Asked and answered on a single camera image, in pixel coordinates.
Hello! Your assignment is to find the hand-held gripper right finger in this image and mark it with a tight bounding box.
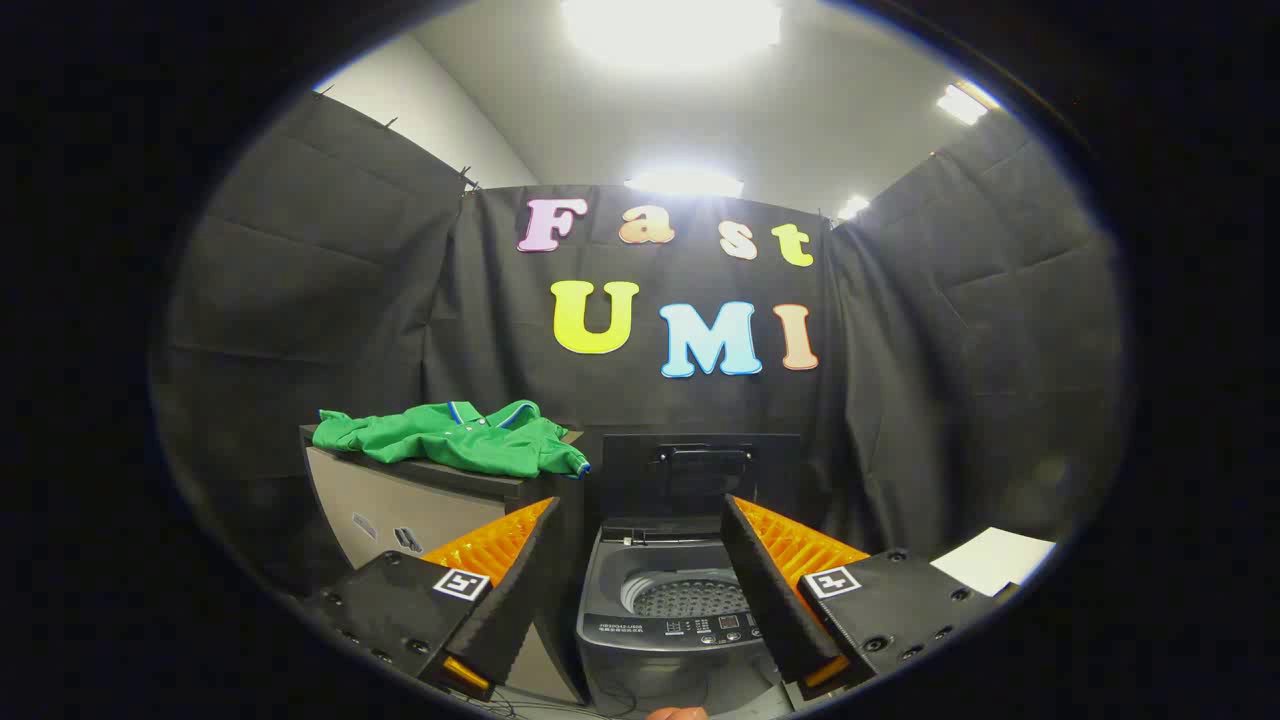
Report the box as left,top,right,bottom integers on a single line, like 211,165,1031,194
720,495,1001,701

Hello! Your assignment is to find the green polo shirt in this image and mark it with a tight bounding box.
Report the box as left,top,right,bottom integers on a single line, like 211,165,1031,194
312,400,591,479

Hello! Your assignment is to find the white sheet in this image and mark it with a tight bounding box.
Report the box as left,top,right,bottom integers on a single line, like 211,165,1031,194
930,527,1058,598

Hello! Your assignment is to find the grey washing machine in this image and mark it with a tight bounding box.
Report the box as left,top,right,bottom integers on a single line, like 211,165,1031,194
575,525,791,719

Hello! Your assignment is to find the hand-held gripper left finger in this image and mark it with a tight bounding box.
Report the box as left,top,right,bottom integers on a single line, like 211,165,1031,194
303,497,561,701

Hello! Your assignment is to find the large ceiling light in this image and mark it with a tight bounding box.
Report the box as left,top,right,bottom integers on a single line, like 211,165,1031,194
560,0,783,71

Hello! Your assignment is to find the grey cabinet with dark top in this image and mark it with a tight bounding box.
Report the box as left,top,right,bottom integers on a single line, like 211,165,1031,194
300,423,591,706

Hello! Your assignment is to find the black backdrop cloth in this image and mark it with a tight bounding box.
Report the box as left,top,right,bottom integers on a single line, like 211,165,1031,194
150,90,1131,601

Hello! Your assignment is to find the ceiling light panel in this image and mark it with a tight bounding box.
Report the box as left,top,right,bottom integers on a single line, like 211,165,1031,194
625,168,746,199
937,85,991,126

